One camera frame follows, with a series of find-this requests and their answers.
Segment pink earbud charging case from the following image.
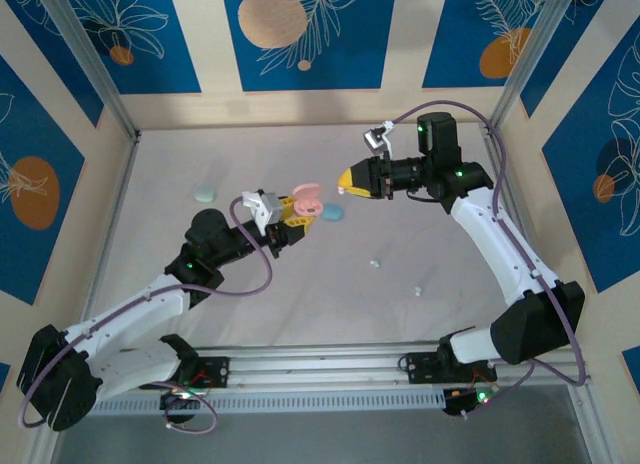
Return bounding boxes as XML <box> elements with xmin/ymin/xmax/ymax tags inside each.
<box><xmin>291</xmin><ymin>183</ymin><xmax>324</xmax><ymax>218</ymax></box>

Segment black controller board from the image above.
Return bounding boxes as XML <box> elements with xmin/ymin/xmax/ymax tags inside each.
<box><xmin>159</xmin><ymin>387</ymin><xmax>211</xmax><ymax>425</ymax></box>
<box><xmin>442</xmin><ymin>383</ymin><xmax>501</xmax><ymax>419</ymax></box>

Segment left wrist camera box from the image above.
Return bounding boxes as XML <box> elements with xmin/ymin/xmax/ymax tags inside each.
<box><xmin>241</xmin><ymin>189</ymin><xmax>286</xmax><ymax>236</ymax></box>

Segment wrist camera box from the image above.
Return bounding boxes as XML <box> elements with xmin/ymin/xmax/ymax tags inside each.
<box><xmin>363</xmin><ymin>121</ymin><xmax>397</xmax><ymax>156</ymax></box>
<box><xmin>241</xmin><ymin>189</ymin><xmax>286</xmax><ymax>236</ymax></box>

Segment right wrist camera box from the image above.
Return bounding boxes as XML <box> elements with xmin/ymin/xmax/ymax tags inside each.
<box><xmin>363</xmin><ymin>121</ymin><xmax>397</xmax><ymax>156</ymax></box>

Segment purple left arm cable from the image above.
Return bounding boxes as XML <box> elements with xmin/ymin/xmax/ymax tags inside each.
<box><xmin>18</xmin><ymin>196</ymin><xmax>275</xmax><ymax>433</ymax></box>

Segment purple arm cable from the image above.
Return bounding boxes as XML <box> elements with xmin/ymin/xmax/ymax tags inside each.
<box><xmin>18</xmin><ymin>196</ymin><xmax>275</xmax><ymax>433</ymax></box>
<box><xmin>392</xmin><ymin>99</ymin><xmax>587</xmax><ymax>420</ymax></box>

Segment aluminium side rail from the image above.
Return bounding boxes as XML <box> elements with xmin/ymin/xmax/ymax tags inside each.
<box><xmin>480</xmin><ymin>123</ymin><xmax>564</xmax><ymax>343</ymax></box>
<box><xmin>22</xmin><ymin>133</ymin><xmax>144</xmax><ymax>464</ymax></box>

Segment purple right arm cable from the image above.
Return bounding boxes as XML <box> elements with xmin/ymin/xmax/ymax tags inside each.
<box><xmin>392</xmin><ymin>99</ymin><xmax>587</xmax><ymax>420</ymax></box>

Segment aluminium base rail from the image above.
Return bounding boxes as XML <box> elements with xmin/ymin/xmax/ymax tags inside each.
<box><xmin>189</xmin><ymin>339</ymin><xmax>594</xmax><ymax>391</ymax></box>

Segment aluminium frame post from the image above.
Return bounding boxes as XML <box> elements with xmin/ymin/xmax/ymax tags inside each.
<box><xmin>487</xmin><ymin>0</ymin><xmax>574</xmax><ymax>135</ymax></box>
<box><xmin>35</xmin><ymin>0</ymin><xmax>142</xmax><ymax>141</ymax></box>

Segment grey slotted cable duct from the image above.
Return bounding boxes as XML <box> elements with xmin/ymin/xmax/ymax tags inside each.
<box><xmin>92</xmin><ymin>387</ymin><xmax>446</xmax><ymax>418</ymax></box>

